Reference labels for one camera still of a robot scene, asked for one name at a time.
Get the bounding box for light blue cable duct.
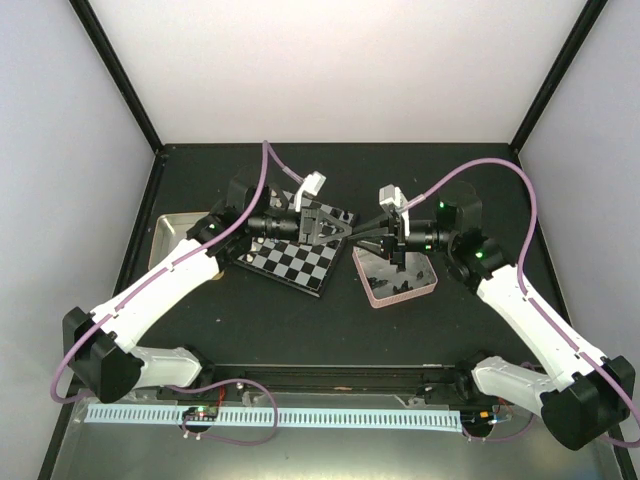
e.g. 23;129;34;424
84;404;462;433

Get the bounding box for left black frame post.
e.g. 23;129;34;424
69;0;163;154

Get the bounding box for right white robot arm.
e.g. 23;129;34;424
353;182;636;450

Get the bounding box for black and silver chessboard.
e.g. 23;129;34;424
234;189;360;300

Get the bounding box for pink metal tin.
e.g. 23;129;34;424
352;247;438;309

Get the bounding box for black frame post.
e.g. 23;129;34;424
69;0;163;154
509;0;608;155

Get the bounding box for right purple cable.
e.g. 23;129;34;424
402;158;640;447

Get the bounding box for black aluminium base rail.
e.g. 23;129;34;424
191;364;494;405

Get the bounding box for right black frame post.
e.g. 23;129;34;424
509;0;608;155

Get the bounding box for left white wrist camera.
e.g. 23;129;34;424
294;171;326;212

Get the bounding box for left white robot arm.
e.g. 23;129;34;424
62;172;355;403

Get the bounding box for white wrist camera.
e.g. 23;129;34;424
294;171;326;212
378;184;407;215

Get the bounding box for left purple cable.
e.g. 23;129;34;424
52;140;306;405

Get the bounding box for small green circuit board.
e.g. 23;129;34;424
182;406;219;422

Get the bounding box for purple cable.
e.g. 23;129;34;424
402;158;640;447
52;140;306;405

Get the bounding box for gold metal tin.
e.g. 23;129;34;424
148;212;207;270

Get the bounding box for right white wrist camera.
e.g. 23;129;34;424
378;184;407;215

